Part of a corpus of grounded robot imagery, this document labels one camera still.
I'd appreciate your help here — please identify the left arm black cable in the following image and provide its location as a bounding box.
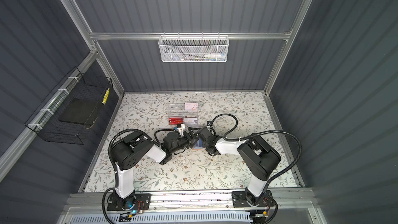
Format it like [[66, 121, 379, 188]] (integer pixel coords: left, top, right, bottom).
[[102, 128, 175, 224]]

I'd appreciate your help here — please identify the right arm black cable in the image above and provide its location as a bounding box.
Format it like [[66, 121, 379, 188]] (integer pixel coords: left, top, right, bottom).
[[209, 113, 303, 184]]

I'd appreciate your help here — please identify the white perforated cable duct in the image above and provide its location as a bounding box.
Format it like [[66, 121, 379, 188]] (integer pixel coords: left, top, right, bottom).
[[69, 211, 252, 224]]

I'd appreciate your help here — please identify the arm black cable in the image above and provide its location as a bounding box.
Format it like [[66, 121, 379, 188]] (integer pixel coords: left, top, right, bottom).
[[102, 128, 175, 224], [209, 113, 303, 184]]

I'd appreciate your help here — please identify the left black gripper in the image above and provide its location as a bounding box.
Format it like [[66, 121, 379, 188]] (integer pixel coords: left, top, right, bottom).
[[170, 128, 201, 156]]

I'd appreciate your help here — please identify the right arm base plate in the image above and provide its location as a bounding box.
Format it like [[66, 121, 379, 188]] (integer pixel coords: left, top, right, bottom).
[[231, 190, 275, 208]]

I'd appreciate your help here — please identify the pink leather card holder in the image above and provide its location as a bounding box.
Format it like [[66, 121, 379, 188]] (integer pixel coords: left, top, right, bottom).
[[192, 140, 203, 150]]

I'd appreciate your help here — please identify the red card in organizer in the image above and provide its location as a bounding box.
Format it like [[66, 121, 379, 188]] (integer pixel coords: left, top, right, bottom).
[[169, 117, 184, 125]]

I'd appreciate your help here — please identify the white card in organizer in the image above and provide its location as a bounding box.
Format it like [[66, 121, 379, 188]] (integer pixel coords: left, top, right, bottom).
[[183, 117, 198, 126]]

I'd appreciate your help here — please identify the pink card in organizer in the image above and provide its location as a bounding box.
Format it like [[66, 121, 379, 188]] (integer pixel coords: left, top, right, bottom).
[[184, 102, 199, 112]]

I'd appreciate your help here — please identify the white wire mesh basket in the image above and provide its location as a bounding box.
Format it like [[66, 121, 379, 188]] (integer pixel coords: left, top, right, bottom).
[[158, 37, 230, 63]]

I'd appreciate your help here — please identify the white tube in basket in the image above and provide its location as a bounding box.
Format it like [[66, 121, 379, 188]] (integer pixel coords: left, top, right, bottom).
[[204, 53, 227, 62]]

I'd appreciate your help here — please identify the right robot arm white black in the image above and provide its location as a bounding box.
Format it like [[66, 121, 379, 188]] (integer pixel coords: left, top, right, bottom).
[[194, 127, 282, 206]]

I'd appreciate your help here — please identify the black wire mesh basket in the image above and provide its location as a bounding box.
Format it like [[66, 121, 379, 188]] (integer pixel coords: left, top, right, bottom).
[[25, 68, 113, 145]]

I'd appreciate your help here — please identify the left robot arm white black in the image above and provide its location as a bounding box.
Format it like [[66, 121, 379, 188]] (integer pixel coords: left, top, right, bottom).
[[108, 128, 199, 210]]

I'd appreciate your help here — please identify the yellow tag on basket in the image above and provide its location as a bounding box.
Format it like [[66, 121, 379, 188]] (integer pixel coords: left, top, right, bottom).
[[102, 88, 110, 105]]

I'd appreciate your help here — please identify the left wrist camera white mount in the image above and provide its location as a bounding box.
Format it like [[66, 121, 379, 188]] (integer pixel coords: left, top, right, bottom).
[[174, 123, 185, 136]]

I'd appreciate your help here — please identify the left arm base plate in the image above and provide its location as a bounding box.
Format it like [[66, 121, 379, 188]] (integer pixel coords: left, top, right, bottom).
[[106, 192, 152, 211]]

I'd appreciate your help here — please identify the aluminium front rail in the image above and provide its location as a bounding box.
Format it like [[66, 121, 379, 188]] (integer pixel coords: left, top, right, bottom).
[[62, 188, 319, 214]]

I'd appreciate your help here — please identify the clear acrylic card organizer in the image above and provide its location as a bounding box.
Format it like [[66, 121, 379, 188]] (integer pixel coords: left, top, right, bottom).
[[168, 103, 199, 127]]

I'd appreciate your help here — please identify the black pad in basket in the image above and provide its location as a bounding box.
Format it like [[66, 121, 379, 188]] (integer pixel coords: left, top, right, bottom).
[[59, 98, 97, 124]]

